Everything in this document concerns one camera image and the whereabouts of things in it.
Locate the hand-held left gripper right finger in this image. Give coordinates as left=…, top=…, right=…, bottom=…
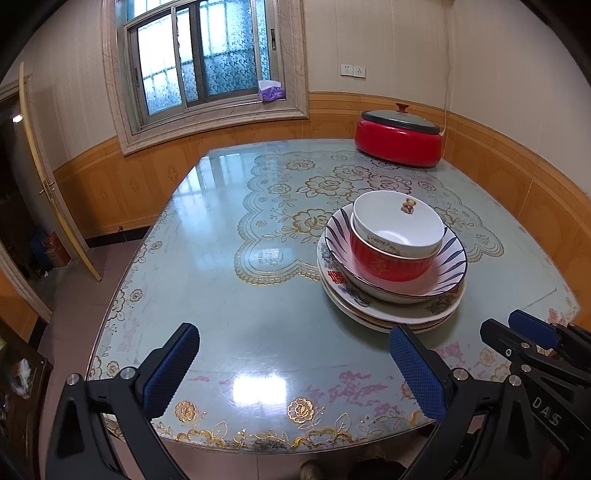
left=389, top=324, right=532, bottom=480

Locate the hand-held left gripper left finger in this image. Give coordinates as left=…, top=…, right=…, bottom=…
left=44, top=322, right=201, bottom=480

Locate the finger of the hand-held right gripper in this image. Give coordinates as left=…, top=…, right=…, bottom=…
left=479, top=318, right=557, bottom=370
left=508, top=309, right=591, bottom=358

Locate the dragon print white plate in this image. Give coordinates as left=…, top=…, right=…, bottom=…
left=316, top=235, right=467, bottom=324
left=321, top=277, right=458, bottom=334

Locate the blue striped white bowl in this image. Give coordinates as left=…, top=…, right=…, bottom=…
left=324, top=204, right=468, bottom=305

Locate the red bowl white inside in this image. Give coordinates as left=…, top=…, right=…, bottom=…
left=348, top=222, right=441, bottom=283

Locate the white bowl with bear print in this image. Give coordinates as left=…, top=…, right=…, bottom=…
left=351, top=191, right=445, bottom=259

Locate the person's shoe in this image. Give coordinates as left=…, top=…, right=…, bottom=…
left=299, top=460, right=340, bottom=480

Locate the dark wooden cabinet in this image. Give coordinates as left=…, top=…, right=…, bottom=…
left=0, top=318, right=54, bottom=480

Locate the red box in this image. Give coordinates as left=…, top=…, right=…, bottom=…
left=45, top=231, right=71, bottom=269

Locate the wooden door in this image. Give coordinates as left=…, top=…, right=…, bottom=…
left=18, top=62, right=102, bottom=282

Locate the red cooking pot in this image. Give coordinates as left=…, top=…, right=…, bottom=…
left=355, top=119, right=444, bottom=168

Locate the grey pot lid red knob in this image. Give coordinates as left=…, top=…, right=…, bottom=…
left=360, top=103, right=441, bottom=136

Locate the purple tissue box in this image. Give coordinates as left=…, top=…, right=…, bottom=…
left=257, top=80, right=287, bottom=103

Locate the white wall cable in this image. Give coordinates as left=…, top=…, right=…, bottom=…
left=441, top=4, right=454, bottom=137

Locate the window with stone frame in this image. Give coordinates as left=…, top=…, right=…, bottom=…
left=102, top=0, right=309, bottom=157

